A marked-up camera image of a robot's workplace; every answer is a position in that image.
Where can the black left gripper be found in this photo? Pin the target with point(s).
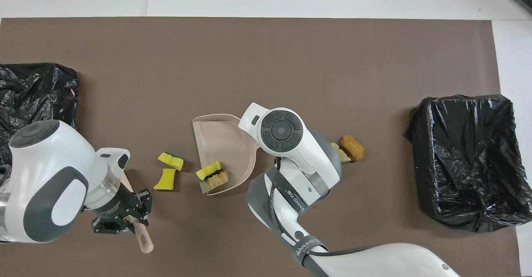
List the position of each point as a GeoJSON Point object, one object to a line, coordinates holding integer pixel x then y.
{"type": "Point", "coordinates": [116, 204]}

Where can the beige hand brush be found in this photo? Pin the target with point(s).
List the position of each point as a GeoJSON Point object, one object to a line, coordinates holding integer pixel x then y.
{"type": "Point", "coordinates": [143, 239]}

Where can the notched yellow sponge piece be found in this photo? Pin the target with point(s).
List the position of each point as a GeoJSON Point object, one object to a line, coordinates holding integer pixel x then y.
{"type": "Point", "coordinates": [169, 160]}

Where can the beige toy pastry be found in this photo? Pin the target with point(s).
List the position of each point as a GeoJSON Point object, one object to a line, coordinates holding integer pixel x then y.
{"type": "Point", "coordinates": [217, 179]}

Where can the beige plastic dustpan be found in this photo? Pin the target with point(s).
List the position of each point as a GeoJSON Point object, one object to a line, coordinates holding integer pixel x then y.
{"type": "Point", "coordinates": [224, 144]}

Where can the pale yellow toy dumpling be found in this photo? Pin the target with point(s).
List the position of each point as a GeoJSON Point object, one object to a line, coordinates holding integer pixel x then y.
{"type": "Point", "coordinates": [344, 155]}

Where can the brown toy croquette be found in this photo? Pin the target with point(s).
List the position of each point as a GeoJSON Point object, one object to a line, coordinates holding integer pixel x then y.
{"type": "Point", "coordinates": [353, 147]}

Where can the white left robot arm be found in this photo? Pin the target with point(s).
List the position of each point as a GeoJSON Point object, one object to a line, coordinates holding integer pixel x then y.
{"type": "Point", "coordinates": [50, 160]}

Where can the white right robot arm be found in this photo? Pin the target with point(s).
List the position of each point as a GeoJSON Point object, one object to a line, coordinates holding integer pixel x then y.
{"type": "Point", "coordinates": [303, 152]}

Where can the black bag lined bin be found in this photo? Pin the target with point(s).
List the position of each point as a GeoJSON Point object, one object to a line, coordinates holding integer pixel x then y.
{"type": "Point", "coordinates": [469, 160]}
{"type": "Point", "coordinates": [33, 94]}

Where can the brown table mat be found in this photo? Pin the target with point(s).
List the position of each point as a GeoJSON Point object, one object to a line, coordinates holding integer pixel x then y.
{"type": "Point", "coordinates": [249, 61]}

